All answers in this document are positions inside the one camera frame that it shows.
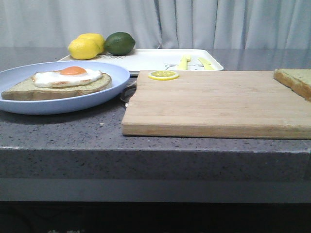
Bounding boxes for white curtain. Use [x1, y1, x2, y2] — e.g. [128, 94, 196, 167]
[0, 0, 311, 49]

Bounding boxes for wooden cutting board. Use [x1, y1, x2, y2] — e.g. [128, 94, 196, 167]
[122, 70, 311, 139]

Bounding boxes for bread slice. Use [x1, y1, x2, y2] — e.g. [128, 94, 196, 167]
[274, 68, 311, 101]
[1, 73, 112, 101]

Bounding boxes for front yellow lemon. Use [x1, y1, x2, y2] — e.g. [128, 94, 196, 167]
[68, 38, 100, 60]

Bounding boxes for right yellow plastic utensil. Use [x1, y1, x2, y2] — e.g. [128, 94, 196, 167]
[198, 57, 214, 70]

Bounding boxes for lemon slice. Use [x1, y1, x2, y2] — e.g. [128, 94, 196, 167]
[148, 70, 179, 81]

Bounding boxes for metal cutting board handle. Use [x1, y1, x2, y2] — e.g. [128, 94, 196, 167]
[120, 81, 137, 108]

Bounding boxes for yellow plastic utensil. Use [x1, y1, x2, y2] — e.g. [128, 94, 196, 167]
[177, 54, 191, 70]
[198, 57, 214, 70]

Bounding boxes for yellow lemon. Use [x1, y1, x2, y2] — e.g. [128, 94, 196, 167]
[77, 33, 105, 55]
[68, 38, 100, 60]

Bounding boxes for rear yellow lemon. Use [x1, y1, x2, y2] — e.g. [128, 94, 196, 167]
[77, 33, 105, 55]

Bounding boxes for fried egg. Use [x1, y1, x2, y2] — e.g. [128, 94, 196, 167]
[32, 66, 103, 88]

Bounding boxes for light blue plate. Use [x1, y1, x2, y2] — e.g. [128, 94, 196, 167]
[0, 61, 130, 115]

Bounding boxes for left yellow plastic utensil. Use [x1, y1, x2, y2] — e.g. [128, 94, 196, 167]
[177, 54, 191, 70]

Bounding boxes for white serving tray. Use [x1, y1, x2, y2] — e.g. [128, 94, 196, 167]
[58, 48, 225, 72]

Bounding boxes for green lime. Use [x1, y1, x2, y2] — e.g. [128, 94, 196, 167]
[104, 32, 136, 56]

